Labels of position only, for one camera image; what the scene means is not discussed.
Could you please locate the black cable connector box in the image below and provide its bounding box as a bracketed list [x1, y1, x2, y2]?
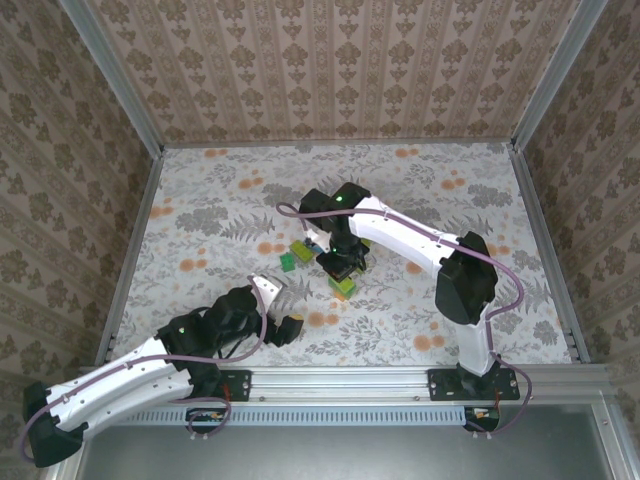
[463, 405, 501, 432]
[185, 407, 226, 434]

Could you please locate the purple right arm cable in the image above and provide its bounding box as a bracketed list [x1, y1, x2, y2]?
[275, 202, 534, 441]

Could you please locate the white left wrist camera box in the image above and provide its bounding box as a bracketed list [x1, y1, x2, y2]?
[248, 274, 285, 317]

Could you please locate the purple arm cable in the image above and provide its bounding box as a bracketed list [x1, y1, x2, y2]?
[275, 202, 534, 441]
[19, 277, 266, 464]

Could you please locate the aluminium corner post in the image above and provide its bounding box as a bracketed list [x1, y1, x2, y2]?
[509, 0, 611, 151]
[58, 0, 166, 156]

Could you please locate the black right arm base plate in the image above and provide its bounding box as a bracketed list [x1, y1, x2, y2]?
[428, 367, 521, 401]

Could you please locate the aluminium side rail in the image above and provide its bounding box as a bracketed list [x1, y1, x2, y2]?
[509, 143, 594, 365]
[93, 148, 166, 366]

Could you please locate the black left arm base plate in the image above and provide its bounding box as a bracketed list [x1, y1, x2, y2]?
[212, 368, 252, 402]

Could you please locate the grey metal front panel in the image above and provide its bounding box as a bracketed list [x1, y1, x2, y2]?
[74, 423, 614, 480]

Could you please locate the grey slotted cable duct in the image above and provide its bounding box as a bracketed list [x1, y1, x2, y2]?
[119, 405, 464, 426]

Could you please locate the aluminium back rail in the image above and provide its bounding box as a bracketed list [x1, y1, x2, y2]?
[160, 137, 516, 150]

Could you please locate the aluminium front rail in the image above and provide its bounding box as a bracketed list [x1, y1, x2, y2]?
[74, 363, 614, 404]

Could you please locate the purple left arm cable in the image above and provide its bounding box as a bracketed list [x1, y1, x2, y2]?
[19, 277, 266, 464]

